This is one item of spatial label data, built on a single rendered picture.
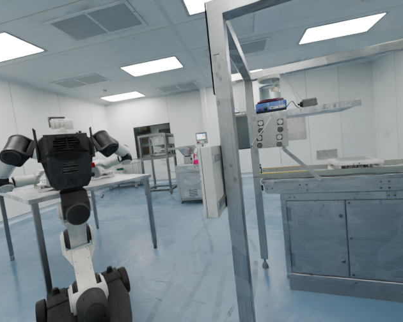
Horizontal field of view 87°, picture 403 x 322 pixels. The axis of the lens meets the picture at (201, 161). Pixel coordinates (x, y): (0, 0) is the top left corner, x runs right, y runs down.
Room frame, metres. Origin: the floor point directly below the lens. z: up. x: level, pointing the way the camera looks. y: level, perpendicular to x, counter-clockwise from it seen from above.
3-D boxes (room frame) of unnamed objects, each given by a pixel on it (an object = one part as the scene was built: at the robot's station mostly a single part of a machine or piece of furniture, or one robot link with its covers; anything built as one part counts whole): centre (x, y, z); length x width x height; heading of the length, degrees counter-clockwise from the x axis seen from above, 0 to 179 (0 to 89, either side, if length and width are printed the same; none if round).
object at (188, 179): (4.37, 0.18, 0.38); 0.63 x 0.57 x 0.76; 78
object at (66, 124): (1.29, 0.80, 1.32); 0.10 x 0.07 x 0.09; 125
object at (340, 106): (1.50, -0.72, 1.25); 0.62 x 0.38 x 0.04; 70
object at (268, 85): (1.52, -0.53, 1.46); 0.15 x 0.15 x 0.19
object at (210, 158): (0.82, -0.04, 0.97); 0.17 x 0.06 x 0.26; 160
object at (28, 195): (2.42, 1.51, 0.84); 1.50 x 1.10 x 0.04; 51
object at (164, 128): (7.28, 1.56, 1.43); 1.32 x 0.01 x 1.11; 78
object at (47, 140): (1.24, 0.77, 1.12); 0.34 x 0.30 x 0.36; 125
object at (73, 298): (1.27, 0.80, 0.28); 0.21 x 0.20 x 0.13; 35
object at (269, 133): (1.44, -0.48, 1.14); 0.22 x 0.11 x 0.20; 70
